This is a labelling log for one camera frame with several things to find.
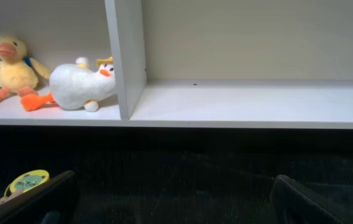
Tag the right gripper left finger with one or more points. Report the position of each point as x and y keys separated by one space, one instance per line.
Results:
x=39 y=205

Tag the white plush goose with hat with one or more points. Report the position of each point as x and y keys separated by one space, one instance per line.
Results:
x=74 y=85

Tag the yellow wooden rattle drum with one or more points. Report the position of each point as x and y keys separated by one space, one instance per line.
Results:
x=29 y=180

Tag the white shelf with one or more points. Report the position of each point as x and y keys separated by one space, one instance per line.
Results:
x=226 y=102

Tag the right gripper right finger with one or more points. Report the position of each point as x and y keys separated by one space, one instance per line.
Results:
x=300 y=208

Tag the yellow plush duck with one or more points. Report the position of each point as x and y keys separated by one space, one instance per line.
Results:
x=16 y=74

